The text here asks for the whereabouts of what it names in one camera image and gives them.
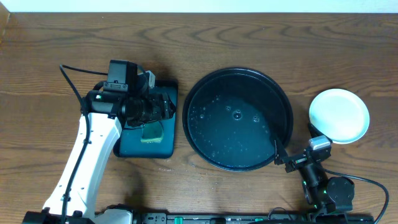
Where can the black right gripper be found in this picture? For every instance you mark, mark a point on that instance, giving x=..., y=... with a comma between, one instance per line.
x=281, y=153

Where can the round black tray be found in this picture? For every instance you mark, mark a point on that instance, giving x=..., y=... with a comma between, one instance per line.
x=237, y=119

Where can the green yellow sponge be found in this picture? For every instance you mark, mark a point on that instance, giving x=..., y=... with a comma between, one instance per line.
x=152, y=132

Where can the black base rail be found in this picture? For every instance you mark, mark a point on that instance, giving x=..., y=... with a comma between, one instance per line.
x=217, y=218

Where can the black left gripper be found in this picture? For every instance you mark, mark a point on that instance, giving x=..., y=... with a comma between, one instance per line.
x=168, y=106

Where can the black rectangular water tray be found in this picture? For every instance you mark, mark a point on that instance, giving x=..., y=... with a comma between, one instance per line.
x=130, y=145

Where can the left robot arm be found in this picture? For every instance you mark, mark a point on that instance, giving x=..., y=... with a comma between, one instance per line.
x=74, y=198

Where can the light blue plate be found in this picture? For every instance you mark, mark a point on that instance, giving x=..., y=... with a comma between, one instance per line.
x=340, y=115

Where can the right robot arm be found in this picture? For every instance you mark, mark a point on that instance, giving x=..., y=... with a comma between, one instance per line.
x=327, y=195

